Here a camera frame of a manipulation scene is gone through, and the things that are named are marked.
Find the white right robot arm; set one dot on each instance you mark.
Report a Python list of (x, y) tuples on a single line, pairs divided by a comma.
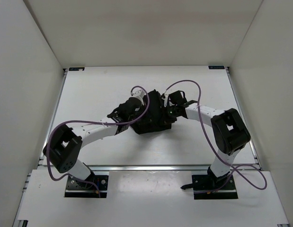
[(230, 132)]

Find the right blue corner label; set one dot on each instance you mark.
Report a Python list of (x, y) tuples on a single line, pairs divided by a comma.
[(216, 67)]

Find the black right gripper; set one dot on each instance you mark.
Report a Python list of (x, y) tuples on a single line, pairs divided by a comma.
[(165, 108)]

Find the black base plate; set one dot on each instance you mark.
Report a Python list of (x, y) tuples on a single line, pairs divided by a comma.
[(75, 189), (205, 188)]

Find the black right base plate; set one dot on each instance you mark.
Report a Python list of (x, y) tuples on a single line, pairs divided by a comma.
[(205, 188)]

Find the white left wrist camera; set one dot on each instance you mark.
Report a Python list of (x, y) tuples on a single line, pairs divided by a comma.
[(139, 93)]

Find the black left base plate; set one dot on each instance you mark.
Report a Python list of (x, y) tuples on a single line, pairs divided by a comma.
[(75, 189)]

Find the left blue corner label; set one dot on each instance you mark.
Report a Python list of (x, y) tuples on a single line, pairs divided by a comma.
[(76, 69)]

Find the black pleated skirt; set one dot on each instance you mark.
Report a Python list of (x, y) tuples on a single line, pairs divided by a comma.
[(156, 118)]

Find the blue corner label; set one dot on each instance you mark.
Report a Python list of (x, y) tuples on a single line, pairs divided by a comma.
[(216, 67), (76, 69)]

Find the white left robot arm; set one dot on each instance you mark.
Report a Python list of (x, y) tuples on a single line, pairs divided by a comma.
[(65, 142)]

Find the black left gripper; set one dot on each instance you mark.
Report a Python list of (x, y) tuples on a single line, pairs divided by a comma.
[(144, 105)]

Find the aluminium table edge rail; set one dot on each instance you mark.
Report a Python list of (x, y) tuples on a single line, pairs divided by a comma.
[(150, 168)]

